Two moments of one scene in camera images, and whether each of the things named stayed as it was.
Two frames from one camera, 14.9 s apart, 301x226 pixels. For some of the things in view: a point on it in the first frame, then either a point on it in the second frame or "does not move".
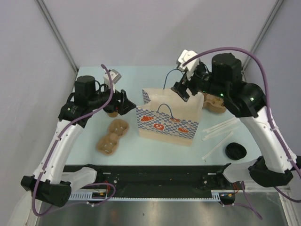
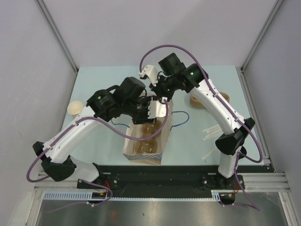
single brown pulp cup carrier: [107, 144] to [148, 130]
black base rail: [158, 181] does not move
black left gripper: [126, 105] to [144, 118]
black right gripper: [201, 67] to [157, 90]
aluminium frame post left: [43, 6] does not move
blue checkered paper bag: [168, 117] to [146, 152]
